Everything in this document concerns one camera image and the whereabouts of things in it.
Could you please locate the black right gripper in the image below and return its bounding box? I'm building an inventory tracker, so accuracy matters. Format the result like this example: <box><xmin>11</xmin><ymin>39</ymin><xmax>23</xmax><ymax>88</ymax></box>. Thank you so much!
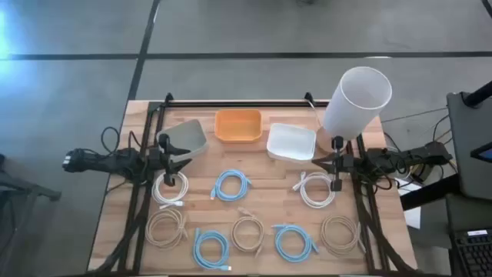
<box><xmin>311</xmin><ymin>135</ymin><xmax>357</xmax><ymax>192</ymax></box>

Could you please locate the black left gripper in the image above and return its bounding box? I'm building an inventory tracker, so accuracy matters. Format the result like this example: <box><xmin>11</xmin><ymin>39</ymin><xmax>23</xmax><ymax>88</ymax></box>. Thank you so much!
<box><xmin>148</xmin><ymin>133</ymin><xmax>193</xmax><ymax>188</ymax></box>

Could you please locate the white cable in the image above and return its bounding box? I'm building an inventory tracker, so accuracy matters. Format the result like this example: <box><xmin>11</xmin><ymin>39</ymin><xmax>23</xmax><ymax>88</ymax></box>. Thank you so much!
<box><xmin>292</xmin><ymin>171</ymin><xmax>337</xmax><ymax>210</ymax></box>
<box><xmin>151</xmin><ymin>171</ymin><xmax>190</xmax><ymax>210</ymax></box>

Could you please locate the light blue cable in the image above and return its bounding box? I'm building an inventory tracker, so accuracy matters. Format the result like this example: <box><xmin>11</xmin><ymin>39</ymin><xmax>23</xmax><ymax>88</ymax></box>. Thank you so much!
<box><xmin>271</xmin><ymin>224</ymin><xmax>321</xmax><ymax>264</ymax></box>
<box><xmin>210</xmin><ymin>169</ymin><xmax>253</xmax><ymax>202</ymax></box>
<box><xmin>191</xmin><ymin>227</ymin><xmax>233</xmax><ymax>272</ymax></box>

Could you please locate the beige cable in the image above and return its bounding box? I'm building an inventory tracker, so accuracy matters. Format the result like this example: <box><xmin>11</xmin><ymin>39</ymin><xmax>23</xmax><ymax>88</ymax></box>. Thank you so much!
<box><xmin>145</xmin><ymin>207</ymin><xmax>189</xmax><ymax>251</ymax></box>
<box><xmin>319</xmin><ymin>214</ymin><xmax>364</xmax><ymax>259</ymax></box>
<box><xmin>230</xmin><ymin>206</ymin><xmax>267</xmax><ymax>259</ymax></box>

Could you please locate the round wooden base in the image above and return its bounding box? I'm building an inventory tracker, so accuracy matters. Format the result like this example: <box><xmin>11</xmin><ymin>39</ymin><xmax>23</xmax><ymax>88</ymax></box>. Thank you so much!
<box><xmin>315</xmin><ymin>125</ymin><xmax>339</xmax><ymax>155</ymax></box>

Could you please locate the grey plastic bin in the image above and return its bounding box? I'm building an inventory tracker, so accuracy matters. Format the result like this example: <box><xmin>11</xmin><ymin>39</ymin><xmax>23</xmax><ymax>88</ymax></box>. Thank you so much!
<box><xmin>155</xmin><ymin>118</ymin><xmax>209</xmax><ymax>162</ymax></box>

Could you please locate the white plastic bin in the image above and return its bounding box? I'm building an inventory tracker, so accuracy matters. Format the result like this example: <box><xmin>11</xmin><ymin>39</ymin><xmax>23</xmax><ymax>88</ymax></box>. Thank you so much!
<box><xmin>266</xmin><ymin>122</ymin><xmax>317</xmax><ymax>165</ymax></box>

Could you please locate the white translucent cylinder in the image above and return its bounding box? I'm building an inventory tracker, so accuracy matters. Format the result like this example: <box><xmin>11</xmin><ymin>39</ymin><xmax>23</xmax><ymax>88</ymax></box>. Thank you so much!
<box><xmin>321</xmin><ymin>65</ymin><xmax>394</xmax><ymax>142</ymax></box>

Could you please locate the orange plastic bin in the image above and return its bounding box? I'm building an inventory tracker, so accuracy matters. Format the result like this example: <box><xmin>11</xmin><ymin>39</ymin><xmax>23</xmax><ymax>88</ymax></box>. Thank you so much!
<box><xmin>214</xmin><ymin>108</ymin><xmax>264</xmax><ymax>145</ymax></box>

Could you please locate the white paper sheet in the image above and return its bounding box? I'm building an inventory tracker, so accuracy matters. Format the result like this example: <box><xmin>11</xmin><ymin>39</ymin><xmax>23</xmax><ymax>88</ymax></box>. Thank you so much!
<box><xmin>397</xmin><ymin>179</ymin><xmax>423</xmax><ymax>231</ymax></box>

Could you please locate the black beam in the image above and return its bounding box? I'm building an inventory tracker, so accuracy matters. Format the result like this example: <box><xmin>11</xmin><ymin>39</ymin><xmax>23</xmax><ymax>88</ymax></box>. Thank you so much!
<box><xmin>399</xmin><ymin>172</ymin><xmax>462</xmax><ymax>212</ymax></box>

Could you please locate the grey cabinet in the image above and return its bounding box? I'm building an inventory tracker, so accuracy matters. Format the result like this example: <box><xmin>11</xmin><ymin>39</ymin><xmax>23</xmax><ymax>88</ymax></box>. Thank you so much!
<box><xmin>446</xmin><ymin>91</ymin><xmax>492</xmax><ymax>201</ymax></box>

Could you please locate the black floor stand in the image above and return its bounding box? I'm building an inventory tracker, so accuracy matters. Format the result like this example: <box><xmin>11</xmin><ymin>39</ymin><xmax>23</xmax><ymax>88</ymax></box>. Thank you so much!
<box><xmin>0</xmin><ymin>153</ymin><xmax>62</xmax><ymax>277</ymax></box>

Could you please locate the tablet screen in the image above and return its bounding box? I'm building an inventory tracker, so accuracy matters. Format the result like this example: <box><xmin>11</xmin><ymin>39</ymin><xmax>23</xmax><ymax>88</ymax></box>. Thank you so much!
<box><xmin>470</xmin><ymin>141</ymin><xmax>492</xmax><ymax>165</ymax></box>

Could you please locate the black pole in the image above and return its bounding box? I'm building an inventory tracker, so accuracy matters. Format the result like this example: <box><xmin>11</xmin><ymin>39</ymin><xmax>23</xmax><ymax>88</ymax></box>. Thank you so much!
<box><xmin>463</xmin><ymin>79</ymin><xmax>492</xmax><ymax>109</ymax></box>

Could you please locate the black keyboard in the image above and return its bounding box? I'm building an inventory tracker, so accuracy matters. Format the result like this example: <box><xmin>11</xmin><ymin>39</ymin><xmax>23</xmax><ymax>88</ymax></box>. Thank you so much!
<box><xmin>449</xmin><ymin>227</ymin><xmax>492</xmax><ymax>277</ymax></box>

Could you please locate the thin white cord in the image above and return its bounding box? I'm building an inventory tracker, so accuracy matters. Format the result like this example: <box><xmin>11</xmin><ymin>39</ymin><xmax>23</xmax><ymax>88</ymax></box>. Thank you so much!
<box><xmin>306</xmin><ymin>98</ymin><xmax>322</xmax><ymax>128</ymax></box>

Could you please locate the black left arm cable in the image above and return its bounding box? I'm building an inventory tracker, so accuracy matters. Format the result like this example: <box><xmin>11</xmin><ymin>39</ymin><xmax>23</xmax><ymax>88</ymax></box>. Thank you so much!
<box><xmin>100</xmin><ymin>126</ymin><xmax>121</xmax><ymax>155</ymax></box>

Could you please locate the black metal table frame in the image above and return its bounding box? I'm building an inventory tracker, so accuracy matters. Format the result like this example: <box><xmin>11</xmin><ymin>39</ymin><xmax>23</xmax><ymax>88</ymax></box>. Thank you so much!
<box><xmin>88</xmin><ymin>92</ymin><xmax>417</xmax><ymax>277</ymax></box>

